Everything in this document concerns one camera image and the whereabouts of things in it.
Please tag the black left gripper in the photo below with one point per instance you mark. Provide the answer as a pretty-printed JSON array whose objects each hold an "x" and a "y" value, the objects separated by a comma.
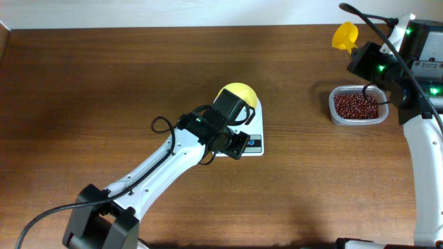
[{"x": 237, "y": 145}]

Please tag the yellow plastic scoop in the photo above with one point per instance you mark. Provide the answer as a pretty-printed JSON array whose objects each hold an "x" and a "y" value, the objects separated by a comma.
[{"x": 345, "y": 36}]

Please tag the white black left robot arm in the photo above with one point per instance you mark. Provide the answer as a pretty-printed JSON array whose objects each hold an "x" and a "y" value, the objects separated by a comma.
[{"x": 110, "y": 218}]

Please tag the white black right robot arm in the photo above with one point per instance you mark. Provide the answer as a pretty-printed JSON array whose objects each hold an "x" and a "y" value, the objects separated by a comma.
[{"x": 409, "y": 66}]

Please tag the white digital kitchen scale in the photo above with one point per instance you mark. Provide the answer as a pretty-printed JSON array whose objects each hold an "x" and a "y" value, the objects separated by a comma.
[{"x": 256, "y": 135}]

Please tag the yellow plastic bowl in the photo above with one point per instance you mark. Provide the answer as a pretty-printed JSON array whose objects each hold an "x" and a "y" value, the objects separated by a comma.
[{"x": 243, "y": 91}]

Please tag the clear plastic food container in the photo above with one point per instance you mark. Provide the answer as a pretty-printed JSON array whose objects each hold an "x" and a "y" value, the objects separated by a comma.
[{"x": 373, "y": 91}]

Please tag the red azuki beans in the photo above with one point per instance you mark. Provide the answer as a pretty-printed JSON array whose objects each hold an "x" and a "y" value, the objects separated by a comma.
[{"x": 356, "y": 107}]

